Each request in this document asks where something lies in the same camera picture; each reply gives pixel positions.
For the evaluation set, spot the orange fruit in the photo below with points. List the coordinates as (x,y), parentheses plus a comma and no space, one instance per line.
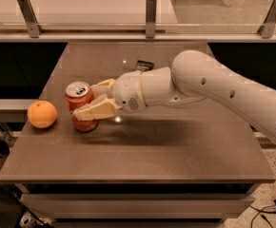
(42,114)

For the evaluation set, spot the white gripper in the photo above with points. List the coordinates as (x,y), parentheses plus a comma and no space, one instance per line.
(128,90)

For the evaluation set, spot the right metal glass bracket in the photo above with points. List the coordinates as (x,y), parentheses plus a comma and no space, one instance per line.
(266,30)

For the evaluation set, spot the middle metal glass bracket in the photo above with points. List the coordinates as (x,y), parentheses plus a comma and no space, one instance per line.
(151,7)

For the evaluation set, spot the metal glass bracket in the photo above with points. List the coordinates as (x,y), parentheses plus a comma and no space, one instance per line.
(266,30)
(151,7)
(33,27)

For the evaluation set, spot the white tape roll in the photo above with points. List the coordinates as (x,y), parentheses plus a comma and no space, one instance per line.
(27,221)

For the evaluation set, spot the grey table frame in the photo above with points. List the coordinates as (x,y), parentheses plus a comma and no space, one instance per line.
(137,206)

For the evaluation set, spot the left metal glass bracket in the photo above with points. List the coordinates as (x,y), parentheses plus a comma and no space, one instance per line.
(33,27)

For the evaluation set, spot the red coke can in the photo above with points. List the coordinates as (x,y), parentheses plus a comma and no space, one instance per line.
(79,94)

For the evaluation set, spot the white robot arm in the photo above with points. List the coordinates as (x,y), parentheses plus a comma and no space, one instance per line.
(193,77)

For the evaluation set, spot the black chocolate bar wrapper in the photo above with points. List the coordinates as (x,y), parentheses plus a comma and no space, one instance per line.
(143,66)

